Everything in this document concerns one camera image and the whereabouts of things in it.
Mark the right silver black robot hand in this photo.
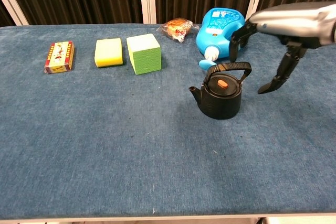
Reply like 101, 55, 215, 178
229, 1, 336, 94

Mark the black teapot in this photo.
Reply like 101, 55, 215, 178
188, 61, 253, 120

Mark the blue detergent bottle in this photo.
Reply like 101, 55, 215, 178
195, 8, 249, 71

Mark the wrapped bread snack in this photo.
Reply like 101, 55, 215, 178
156, 17, 200, 43

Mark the green foam cube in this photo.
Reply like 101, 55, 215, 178
126, 33, 162, 76

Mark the yellow green sponge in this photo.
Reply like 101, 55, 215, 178
94, 38, 124, 68

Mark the blue table cloth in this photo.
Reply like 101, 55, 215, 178
0, 23, 336, 220

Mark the red yellow card box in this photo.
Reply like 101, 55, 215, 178
44, 40, 75, 74

